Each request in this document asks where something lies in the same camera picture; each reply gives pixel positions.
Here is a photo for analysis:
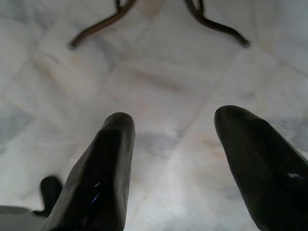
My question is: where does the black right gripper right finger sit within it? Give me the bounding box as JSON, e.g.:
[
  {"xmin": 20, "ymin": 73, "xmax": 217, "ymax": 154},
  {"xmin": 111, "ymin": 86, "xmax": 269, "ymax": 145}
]
[{"xmin": 214, "ymin": 105, "xmax": 308, "ymax": 231}]

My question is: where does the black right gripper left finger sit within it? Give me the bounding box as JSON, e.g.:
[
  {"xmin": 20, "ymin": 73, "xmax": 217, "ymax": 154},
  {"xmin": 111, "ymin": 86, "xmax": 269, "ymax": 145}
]
[{"xmin": 39, "ymin": 112, "xmax": 136, "ymax": 231}]

